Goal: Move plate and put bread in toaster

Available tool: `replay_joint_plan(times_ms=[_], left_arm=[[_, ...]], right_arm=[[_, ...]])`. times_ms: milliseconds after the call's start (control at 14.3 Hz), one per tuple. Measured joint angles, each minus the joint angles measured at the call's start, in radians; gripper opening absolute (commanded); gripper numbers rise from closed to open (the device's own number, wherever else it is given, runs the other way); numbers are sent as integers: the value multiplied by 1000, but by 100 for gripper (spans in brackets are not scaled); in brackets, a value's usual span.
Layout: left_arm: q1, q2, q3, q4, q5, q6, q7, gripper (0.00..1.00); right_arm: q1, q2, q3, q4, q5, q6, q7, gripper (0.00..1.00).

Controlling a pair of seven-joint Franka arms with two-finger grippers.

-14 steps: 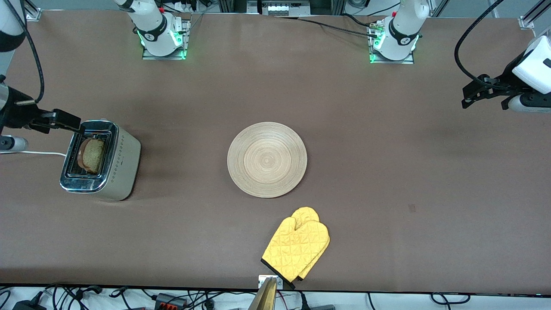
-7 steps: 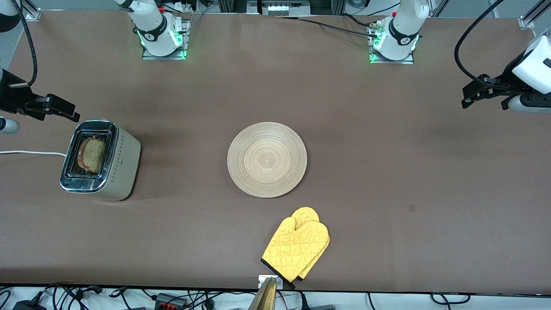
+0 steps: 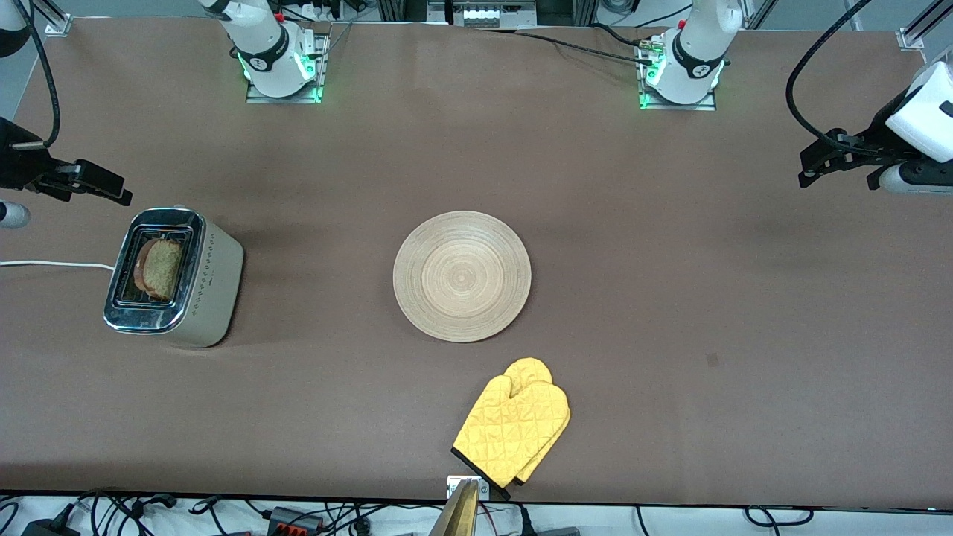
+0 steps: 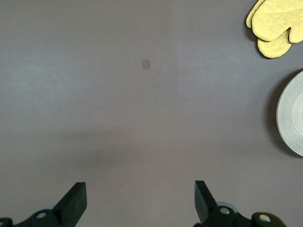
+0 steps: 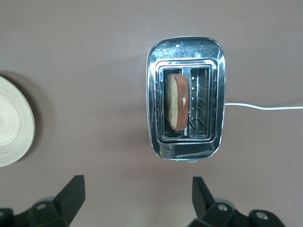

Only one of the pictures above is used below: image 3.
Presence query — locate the brown-crusted bread slice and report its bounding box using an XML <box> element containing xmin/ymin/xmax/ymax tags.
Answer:
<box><xmin>133</xmin><ymin>237</ymin><xmax>185</xmax><ymax>302</ymax></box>

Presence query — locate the round light wooden plate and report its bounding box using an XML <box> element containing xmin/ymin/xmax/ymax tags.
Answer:
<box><xmin>392</xmin><ymin>211</ymin><xmax>533</xmax><ymax>343</ymax></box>

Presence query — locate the beige and chrome toaster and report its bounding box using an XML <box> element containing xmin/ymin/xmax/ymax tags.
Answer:
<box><xmin>103</xmin><ymin>207</ymin><xmax>245</xmax><ymax>348</ymax></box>

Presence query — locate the white power strip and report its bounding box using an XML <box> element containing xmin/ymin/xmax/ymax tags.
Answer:
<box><xmin>279</xmin><ymin>0</ymin><xmax>351</xmax><ymax>22</ymax></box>

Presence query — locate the yellow quilted oven mitt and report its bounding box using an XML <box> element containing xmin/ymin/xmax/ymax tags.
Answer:
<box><xmin>504</xmin><ymin>357</ymin><xmax>573</xmax><ymax>486</ymax></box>
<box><xmin>452</xmin><ymin>374</ymin><xmax>570</xmax><ymax>501</ymax></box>

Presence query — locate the grey control unit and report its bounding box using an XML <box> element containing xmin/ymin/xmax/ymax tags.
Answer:
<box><xmin>426</xmin><ymin>0</ymin><xmax>538</xmax><ymax>28</ymax></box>

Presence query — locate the black and red connector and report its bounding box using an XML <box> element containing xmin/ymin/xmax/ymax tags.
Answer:
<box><xmin>267</xmin><ymin>507</ymin><xmax>326</xmax><ymax>534</ymax></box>

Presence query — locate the tan angled pole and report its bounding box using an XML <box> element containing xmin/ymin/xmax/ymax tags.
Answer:
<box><xmin>428</xmin><ymin>480</ymin><xmax>481</xmax><ymax>536</ymax></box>

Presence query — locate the white toaster power cord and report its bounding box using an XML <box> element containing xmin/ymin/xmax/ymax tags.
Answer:
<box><xmin>0</xmin><ymin>260</ymin><xmax>116</xmax><ymax>272</ymax></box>

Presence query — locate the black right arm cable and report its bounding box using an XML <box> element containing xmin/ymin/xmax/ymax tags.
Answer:
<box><xmin>11</xmin><ymin>0</ymin><xmax>60</xmax><ymax>147</ymax></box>

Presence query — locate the aluminium frame profile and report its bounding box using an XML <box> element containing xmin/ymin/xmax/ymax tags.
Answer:
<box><xmin>34</xmin><ymin>0</ymin><xmax>73</xmax><ymax>36</ymax></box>
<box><xmin>897</xmin><ymin>0</ymin><xmax>953</xmax><ymax>51</ymax></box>

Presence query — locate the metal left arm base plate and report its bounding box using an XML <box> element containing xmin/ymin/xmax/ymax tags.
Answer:
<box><xmin>638</xmin><ymin>37</ymin><xmax>719</xmax><ymax>112</ymax></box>

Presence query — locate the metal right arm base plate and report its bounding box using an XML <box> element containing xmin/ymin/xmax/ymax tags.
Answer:
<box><xmin>246</xmin><ymin>31</ymin><xmax>329</xmax><ymax>104</ymax></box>

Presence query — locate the black cable across table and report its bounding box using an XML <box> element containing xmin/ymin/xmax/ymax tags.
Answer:
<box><xmin>476</xmin><ymin>27</ymin><xmax>656</xmax><ymax>65</ymax></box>

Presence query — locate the black looped floor cable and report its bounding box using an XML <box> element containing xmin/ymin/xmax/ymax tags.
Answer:
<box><xmin>745</xmin><ymin>506</ymin><xmax>814</xmax><ymax>529</ymax></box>

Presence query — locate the small metal edge bracket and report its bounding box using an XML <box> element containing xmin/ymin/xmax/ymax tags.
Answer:
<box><xmin>447</xmin><ymin>476</ymin><xmax>490</xmax><ymax>501</ymax></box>

